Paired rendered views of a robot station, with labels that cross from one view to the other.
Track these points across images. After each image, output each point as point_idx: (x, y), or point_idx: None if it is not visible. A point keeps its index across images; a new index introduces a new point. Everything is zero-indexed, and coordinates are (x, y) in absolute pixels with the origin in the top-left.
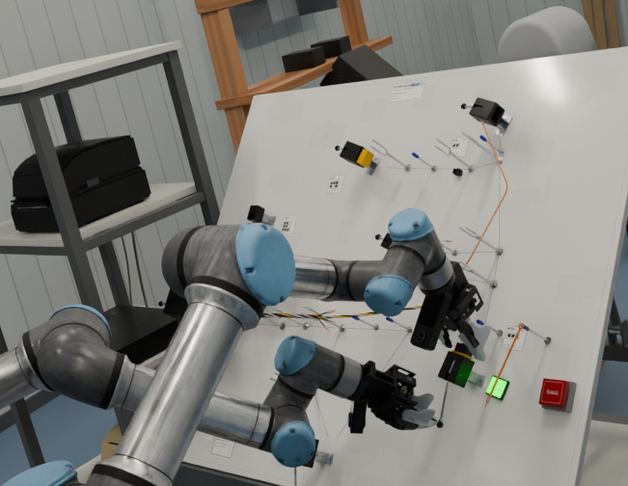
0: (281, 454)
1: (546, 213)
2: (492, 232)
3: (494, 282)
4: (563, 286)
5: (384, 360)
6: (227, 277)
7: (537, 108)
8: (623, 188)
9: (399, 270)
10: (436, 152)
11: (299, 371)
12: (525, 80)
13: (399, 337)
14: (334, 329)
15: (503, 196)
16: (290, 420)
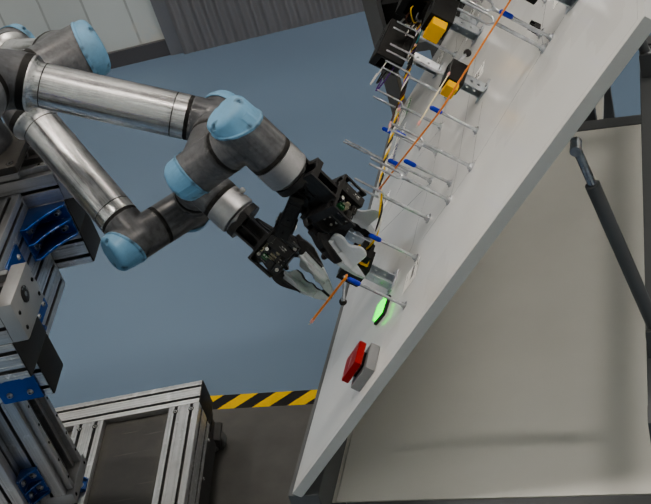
0: (104, 252)
1: (494, 162)
2: (486, 138)
3: (447, 198)
4: (437, 263)
5: (416, 193)
6: None
7: (588, 4)
8: (503, 203)
9: (187, 162)
10: None
11: None
12: None
13: (427, 182)
14: (441, 121)
15: (514, 100)
16: (120, 230)
